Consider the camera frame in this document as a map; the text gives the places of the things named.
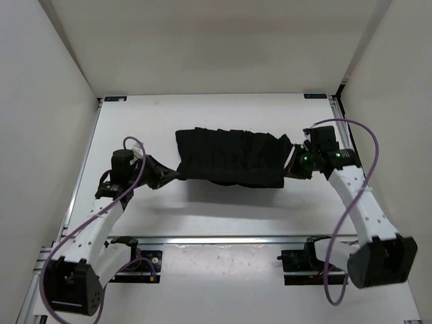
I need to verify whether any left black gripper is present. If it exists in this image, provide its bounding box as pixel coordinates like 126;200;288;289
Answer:
128;154;180;190

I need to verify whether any black skirt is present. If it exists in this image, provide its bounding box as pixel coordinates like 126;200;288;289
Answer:
175;128;293;188

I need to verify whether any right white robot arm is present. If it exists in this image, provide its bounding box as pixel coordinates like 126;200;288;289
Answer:
286;144;418;289

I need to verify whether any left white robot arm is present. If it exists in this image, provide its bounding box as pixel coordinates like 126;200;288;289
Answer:
40;149;180;316

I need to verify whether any right blue label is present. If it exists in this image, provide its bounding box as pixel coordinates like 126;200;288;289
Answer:
304;93;327;99

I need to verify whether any blue label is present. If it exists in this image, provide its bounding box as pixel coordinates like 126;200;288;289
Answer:
304;93;327;99
104;96;128;102

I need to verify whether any left blue label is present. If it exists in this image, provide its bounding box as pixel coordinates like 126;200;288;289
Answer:
104;96;128;102

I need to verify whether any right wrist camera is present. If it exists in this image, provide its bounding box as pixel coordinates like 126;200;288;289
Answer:
302;126;340;152

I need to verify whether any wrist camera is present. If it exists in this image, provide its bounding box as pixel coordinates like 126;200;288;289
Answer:
110;142;146;185
302;126;340;152

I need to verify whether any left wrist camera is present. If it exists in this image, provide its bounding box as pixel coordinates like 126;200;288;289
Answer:
110;142;146;185

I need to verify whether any aluminium front rail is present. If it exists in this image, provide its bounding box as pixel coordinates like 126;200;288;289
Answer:
107;235;318;246

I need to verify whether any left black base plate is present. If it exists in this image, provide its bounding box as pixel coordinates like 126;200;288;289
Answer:
110;246;163;284

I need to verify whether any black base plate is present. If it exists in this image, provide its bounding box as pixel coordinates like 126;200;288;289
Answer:
110;246;163;284
277;242;349;286

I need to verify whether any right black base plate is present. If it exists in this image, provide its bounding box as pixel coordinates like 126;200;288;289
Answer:
277;242;349;286

